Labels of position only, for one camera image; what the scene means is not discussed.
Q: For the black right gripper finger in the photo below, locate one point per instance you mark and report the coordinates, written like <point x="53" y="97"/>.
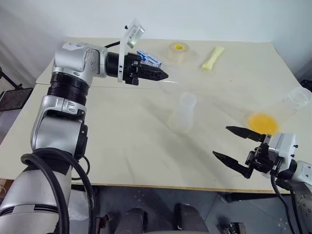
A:
<point x="243" y="132"/>
<point x="230" y="162"/>

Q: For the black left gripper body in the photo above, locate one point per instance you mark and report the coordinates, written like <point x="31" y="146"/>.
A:
<point x="130" y="69"/>

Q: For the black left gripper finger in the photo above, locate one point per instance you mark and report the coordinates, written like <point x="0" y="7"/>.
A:
<point x="152" y="69"/>
<point x="151" y="77"/>

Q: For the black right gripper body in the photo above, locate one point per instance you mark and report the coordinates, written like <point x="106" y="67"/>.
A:
<point x="259" y="158"/>

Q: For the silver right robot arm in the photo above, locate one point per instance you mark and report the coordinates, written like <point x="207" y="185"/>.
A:
<point x="302" y="185"/>

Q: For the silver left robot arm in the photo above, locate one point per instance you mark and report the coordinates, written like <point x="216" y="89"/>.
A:
<point x="61" y="131"/>

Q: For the clear cup with orange liquid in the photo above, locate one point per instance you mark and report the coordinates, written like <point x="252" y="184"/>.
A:
<point x="264" y="122"/>

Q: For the translucent plastic bottle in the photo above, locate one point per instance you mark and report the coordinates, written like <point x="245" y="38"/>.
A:
<point x="183" y="112"/>

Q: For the blue and white small box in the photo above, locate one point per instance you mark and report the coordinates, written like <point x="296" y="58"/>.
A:
<point x="152" y="59"/>

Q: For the clear tape roll yellow core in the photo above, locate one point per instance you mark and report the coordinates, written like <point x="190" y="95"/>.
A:
<point x="178" y="51"/>

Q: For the pale yellow wrapped packet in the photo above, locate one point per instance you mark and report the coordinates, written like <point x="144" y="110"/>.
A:
<point x="212" y="59"/>

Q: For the dark rounded shape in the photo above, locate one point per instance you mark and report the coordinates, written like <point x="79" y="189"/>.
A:
<point x="191" y="219"/>
<point x="132" y="221"/>

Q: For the black stand with dark panel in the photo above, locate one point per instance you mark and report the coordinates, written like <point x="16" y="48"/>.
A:
<point x="13" y="98"/>

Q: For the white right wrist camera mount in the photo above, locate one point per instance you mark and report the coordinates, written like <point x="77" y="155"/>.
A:
<point x="282" y="146"/>

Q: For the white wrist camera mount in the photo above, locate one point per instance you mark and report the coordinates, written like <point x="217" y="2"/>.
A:
<point x="131" y="34"/>
<point x="282" y="146"/>

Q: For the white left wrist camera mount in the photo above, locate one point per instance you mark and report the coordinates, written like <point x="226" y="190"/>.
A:
<point x="131" y="34"/>

